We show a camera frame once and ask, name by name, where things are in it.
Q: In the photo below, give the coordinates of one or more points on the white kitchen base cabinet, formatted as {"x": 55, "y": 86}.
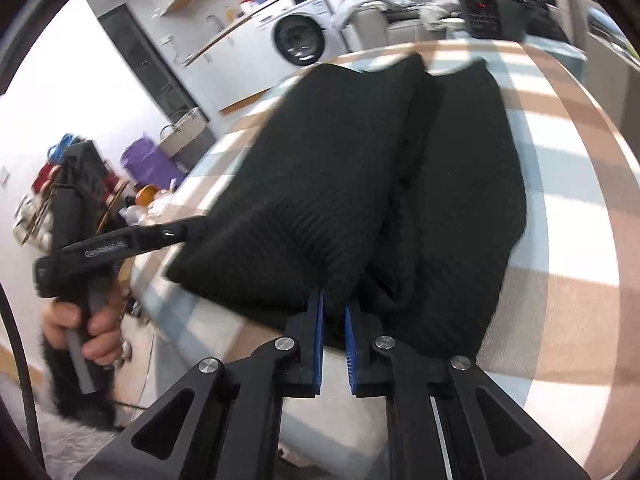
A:
{"x": 235, "y": 70}

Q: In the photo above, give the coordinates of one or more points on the dark door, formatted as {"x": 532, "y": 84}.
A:
{"x": 145, "y": 60}

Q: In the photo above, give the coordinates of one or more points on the grey sofa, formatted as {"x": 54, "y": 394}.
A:
{"x": 390, "y": 32}

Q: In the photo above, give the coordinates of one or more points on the woven laundry basket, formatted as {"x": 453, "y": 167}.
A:
{"x": 187, "y": 140}

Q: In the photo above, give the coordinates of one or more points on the purple bag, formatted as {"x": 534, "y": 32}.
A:
{"x": 147, "y": 160}

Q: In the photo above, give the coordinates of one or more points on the beige side cabinet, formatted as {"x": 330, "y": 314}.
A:
{"x": 610, "y": 35}

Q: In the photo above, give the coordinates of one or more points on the black jacket pile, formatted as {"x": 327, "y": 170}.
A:
{"x": 545, "y": 20}

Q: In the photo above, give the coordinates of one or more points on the yellow bottle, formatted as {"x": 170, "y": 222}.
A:
{"x": 230, "y": 14}

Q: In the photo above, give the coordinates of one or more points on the white crumpled clothing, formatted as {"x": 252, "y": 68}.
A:
{"x": 437, "y": 10}

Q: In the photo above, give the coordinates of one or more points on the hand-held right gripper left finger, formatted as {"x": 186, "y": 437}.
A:
{"x": 318, "y": 350}

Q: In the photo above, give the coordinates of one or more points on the orange bowl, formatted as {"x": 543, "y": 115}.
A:
{"x": 146, "y": 196}

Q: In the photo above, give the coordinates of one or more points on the shoe rack with shoes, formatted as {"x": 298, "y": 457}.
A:
{"x": 40, "y": 200}

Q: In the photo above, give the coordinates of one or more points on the black knit sweater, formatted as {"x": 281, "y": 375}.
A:
{"x": 350, "y": 185}

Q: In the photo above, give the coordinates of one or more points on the kitchen faucet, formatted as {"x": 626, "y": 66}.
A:
{"x": 215, "y": 22}

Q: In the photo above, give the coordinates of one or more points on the person's left forearm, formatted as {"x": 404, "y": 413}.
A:
{"x": 65, "y": 395}

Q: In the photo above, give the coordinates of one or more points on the grey fluffy rug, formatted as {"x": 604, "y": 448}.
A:
{"x": 50, "y": 450}

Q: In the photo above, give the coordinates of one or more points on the light grey blanket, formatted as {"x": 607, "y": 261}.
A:
{"x": 360, "y": 5}

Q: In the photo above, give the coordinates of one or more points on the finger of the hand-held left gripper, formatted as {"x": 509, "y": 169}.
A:
{"x": 175, "y": 232}

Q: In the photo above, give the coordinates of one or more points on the white washing machine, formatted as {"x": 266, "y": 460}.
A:
{"x": 300, "y": 30}

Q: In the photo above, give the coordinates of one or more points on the person's left hand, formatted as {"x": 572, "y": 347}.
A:
{"x": 102, "y": 340}

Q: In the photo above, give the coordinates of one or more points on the black electric pressure cooker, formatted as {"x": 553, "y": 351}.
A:
{"x": 492, "y": 15}

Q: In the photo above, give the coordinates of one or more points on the small table with blue cloth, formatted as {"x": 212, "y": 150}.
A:
{"x": 550, "y": 50}

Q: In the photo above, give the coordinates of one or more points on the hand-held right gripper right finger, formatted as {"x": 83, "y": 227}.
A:
{"x": 351, "y": 355}

